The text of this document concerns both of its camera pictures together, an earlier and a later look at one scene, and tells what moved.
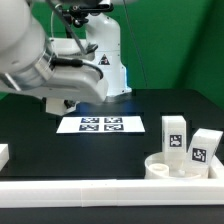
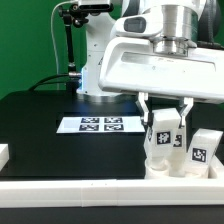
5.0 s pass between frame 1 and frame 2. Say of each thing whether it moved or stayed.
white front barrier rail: stayed
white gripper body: moved
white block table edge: stayed
